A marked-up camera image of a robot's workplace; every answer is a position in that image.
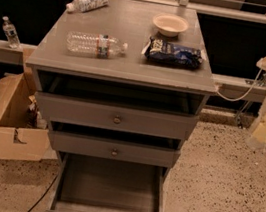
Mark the small standing water bottle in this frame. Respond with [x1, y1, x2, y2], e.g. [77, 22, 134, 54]
[2, 16, 21, 49]

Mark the white paper bowl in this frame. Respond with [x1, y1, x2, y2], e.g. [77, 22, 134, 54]
[152, 13, 189, 38]

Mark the grey open bottom drawer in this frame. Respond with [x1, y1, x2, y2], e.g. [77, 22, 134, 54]
[44, 154, 164, 212]

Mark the open cardboard box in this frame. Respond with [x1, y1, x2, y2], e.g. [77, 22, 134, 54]
[0, 48, 57, 162]

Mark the metal stand pole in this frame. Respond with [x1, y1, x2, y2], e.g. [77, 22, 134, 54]
[234, 70, 266, 128]

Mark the blue chip bag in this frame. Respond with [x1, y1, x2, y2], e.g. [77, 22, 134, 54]
[142, 37, 203, 69]

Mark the black floor cable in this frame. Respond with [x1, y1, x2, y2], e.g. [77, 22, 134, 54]
[22, 168, 60, 212]

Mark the grey wooden drawer cabinet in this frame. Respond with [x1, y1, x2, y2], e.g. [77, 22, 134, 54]
[0, 0, 230, 212]

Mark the white milk carton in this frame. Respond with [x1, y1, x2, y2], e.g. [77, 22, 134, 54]
[66, 0, 109, 13]

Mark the grey middle drawer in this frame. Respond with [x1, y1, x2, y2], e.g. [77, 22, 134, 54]
[48, 131, 180, 168]

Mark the clear plastic water bottle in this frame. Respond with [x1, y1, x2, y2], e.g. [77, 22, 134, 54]
[66, 31, 128, 59]

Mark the grey top drawer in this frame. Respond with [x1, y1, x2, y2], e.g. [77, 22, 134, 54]
[35, 92, 198, 140]

